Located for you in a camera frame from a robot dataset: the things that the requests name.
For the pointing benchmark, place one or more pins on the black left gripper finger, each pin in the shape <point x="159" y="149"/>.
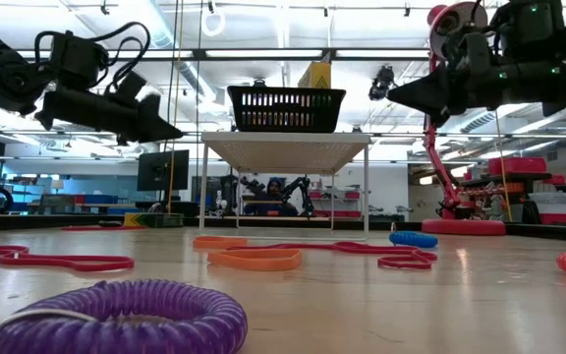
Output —
<point x="150" y="105"/>
<point x="145" y="129"/>

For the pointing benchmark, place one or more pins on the black plastic basket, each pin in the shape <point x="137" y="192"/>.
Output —
<point x="324" y="115"/>

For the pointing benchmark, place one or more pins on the blue coil wristband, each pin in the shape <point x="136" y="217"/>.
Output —
<point x="413" y="240"/>

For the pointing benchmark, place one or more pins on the orange rubber band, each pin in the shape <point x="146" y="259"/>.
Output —
<point x="253" y="266"/>
<point x="219" y="242"/>

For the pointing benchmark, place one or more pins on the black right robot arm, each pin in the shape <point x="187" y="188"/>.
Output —
<point x="528" y="29"/>

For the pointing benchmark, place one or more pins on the black background robot arm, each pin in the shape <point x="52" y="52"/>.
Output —
<point x="253" y="186"/>
<point x="302" y="189"/>

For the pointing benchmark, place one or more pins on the red desk lamp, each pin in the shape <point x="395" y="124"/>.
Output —
<point x="462" y="227"/>

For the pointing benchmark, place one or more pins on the black monitor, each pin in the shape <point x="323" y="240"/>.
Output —
<point x="162" y="169"/>

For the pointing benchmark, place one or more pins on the large red crate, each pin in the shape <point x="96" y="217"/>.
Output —
<point x="516" y="166"/>

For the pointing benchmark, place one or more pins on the low red crate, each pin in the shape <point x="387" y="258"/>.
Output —
<point x="560" y="219"/>

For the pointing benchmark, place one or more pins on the white perforated metal shelf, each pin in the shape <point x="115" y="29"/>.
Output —
<point x="288" y="152"/>

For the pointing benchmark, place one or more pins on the person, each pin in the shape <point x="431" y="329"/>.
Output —
<point x="274" y="196"/>

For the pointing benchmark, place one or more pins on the long red rubber band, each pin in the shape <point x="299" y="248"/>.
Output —
<point x="352" y="247"/>

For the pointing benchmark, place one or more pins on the purple coil wristband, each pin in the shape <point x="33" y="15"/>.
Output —
<point x="189" y="305"/>

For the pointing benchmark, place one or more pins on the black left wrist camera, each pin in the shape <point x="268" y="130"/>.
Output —
<point x="128" y="88"/>

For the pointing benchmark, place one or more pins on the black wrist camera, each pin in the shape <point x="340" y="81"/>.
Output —
<point x="469" y="49"/>
<point x="128" y="88"/>

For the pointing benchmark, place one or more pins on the black ceiling camera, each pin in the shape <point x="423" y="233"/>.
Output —
<point x="383" y="81"/>

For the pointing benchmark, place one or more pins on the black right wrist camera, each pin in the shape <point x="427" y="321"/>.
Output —
<point x="469" y="49"/>

